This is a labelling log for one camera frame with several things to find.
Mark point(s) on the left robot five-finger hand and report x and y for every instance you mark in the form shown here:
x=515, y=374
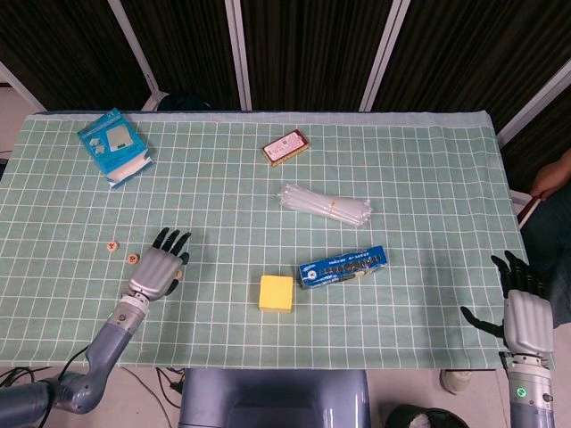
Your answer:
x=154, y=272

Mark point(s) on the dark red flat board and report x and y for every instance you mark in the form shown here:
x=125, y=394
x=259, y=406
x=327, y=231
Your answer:
x=531, y=211

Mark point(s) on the blue-grey robot torso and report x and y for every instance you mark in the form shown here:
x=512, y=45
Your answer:
x=267, y=401

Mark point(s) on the wooden Chinese chess piece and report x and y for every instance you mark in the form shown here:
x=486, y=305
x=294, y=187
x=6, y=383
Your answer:
x=132, y=259
x=179, y=274
x=113, y=246

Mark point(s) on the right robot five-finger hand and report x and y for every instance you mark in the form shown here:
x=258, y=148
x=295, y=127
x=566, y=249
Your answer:
x=528, y=321

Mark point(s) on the black waste bin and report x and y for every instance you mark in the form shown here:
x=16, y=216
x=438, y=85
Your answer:
x=424, y=419

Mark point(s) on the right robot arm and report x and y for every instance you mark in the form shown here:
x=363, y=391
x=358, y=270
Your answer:
x=531, y=401

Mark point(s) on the blue kitchen scale box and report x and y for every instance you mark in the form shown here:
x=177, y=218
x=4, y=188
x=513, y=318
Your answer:
x=111, y=142

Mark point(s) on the bystander bare hand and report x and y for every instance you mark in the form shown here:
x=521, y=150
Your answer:
x=553, y=178

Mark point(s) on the dark folding partition screen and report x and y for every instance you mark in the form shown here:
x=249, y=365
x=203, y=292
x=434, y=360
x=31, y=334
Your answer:
x=312, y=44

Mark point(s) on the bundle of clear straws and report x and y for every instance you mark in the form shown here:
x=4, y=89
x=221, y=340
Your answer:
x=321, y=205

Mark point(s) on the white lump on floor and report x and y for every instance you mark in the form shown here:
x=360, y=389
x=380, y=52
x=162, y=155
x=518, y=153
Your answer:
x=457, y=381

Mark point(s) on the red flat card box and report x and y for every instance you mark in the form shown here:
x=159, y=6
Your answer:
x=285, y=147

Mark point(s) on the green checked tablecloth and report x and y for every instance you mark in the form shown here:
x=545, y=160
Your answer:
x=223, y=214

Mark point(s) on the bystander leg in jeans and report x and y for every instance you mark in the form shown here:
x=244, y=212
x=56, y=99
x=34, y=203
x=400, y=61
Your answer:
x=551, y=249

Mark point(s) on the black chair behind table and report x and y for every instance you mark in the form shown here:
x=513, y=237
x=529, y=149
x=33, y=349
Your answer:
x=183, y=102

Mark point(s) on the yellow foam cube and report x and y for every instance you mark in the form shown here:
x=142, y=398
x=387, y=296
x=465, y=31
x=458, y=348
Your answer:
x=275, y=292

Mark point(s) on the blue Oreo cookie box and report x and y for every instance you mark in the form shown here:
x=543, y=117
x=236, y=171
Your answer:
x=339, y=267

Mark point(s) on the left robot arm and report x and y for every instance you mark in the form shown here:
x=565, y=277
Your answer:
x=111, y=339

